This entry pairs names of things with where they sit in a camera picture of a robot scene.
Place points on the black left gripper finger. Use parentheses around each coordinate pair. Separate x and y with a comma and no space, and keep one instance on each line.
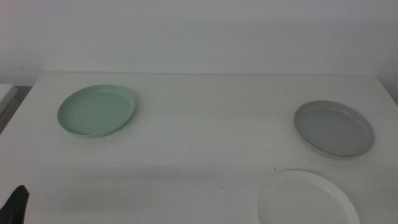
(15,207)

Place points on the mint green shallow bowl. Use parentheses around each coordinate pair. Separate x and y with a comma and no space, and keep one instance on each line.
(96,112)

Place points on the white shallow bowl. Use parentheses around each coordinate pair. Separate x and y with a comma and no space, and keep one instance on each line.
(304,202)

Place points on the grey shallow bowl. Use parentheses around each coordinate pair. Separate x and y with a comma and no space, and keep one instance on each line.
(334,130)

